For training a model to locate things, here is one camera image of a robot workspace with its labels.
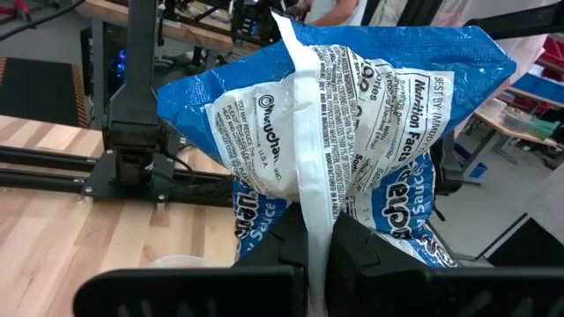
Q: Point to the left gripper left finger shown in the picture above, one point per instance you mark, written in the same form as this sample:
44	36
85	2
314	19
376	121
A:
264	286

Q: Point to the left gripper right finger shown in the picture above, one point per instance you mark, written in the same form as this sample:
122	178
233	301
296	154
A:
388	286

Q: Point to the blue Maruchan noodle package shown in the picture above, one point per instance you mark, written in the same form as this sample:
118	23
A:
405	198
273	145

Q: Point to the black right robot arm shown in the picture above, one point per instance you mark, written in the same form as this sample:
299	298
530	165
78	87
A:
136	97

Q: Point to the background work table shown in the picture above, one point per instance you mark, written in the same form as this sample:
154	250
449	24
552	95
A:
498	121

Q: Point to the blue storage bin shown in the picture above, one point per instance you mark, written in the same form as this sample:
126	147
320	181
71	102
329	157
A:
537	90

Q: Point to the wooden workbench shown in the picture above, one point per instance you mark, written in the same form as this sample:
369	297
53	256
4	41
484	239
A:
176	31

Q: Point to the person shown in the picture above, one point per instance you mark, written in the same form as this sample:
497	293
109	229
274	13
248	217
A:
335	11

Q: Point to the black floor mat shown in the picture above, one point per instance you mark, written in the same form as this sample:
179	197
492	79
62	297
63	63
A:
39	90

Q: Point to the black table rail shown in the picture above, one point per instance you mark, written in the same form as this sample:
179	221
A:
44	158

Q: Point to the black metal frame strut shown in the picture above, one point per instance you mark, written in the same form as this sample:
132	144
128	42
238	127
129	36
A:
520	19

